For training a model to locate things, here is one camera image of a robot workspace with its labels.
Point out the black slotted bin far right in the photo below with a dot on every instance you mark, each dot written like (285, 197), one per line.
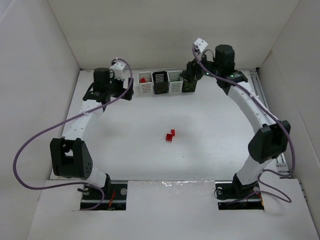
(188, 87)

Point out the white slotted bin centre right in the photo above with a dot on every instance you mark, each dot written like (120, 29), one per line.
(175, 82)

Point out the white slotted bin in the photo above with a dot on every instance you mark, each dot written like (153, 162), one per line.
(175, 82)
(147, 87)

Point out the small red sloped lego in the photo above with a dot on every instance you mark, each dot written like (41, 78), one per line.
(173, 132)

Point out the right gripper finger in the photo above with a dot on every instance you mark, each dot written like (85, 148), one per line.
(189, 73)
(198, 71)

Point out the red square lego brick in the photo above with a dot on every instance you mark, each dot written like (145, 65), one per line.
(169, 137)

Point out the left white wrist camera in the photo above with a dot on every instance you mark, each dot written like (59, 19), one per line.
(119, 70)

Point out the black slotted bin centre left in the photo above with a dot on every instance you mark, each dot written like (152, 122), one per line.
(160, 82)

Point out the white slotted bin far left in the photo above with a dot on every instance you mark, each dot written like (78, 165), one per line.
(147, 87)

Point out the black slotted bin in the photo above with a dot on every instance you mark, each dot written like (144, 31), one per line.
(188, 87)
(160, 82)

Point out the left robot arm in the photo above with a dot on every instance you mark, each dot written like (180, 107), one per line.
(70, 156)

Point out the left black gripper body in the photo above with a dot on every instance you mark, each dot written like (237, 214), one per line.
(128, 89)

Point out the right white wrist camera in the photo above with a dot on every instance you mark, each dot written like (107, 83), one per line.
(200, 45)

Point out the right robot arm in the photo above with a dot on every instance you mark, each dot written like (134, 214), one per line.
(271, 135)

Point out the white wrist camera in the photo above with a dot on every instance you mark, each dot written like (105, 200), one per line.
(200, 45)
(119, 70)

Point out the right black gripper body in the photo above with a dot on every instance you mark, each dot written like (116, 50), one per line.
(191, 71)

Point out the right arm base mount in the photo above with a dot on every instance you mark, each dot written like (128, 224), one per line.
(231, 196)

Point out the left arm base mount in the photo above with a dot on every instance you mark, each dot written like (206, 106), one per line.
(115, 200)

